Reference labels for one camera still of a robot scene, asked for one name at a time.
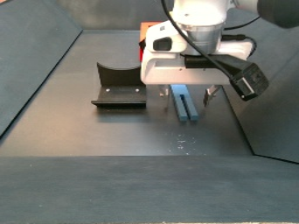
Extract blue double-square block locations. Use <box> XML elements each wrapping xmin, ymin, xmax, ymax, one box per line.
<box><xmin>171</xmin><ymin>85</ymin><xmax>199</xmax><ymax>122</ymax></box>

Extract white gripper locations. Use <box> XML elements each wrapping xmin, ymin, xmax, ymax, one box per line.
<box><xmin>139</xmin><ymin>20</ymin><xmax>254</xmax><ymax>108</ymax></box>

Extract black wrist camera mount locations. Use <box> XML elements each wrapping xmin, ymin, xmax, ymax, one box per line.
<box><xmin>184</xmin><ymin>54</ymin><xmax>268</xmax><ymax>102</ymax></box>

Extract black curved holder stand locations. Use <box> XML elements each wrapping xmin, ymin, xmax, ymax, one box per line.
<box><xmin>91</xmin><ymin>63</ymin><xmax>147</xmax><ymax>109</ymax></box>

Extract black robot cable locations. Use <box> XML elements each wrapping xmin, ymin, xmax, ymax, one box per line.
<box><xmin>160</xmin><ymin>0</ymin><xmax>262</xmax><ymax>86</ymax></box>

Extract red foam shape board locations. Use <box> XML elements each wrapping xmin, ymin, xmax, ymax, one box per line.
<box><xmin>139</xmin><ymin>21</ymin><xmax>160</xmax><ymax>60</ymax></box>

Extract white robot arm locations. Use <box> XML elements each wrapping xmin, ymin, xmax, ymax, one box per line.
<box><xmin>140</xmin><ymin>0</ymin><xmax>299</xmax><ymax>101</ymax></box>

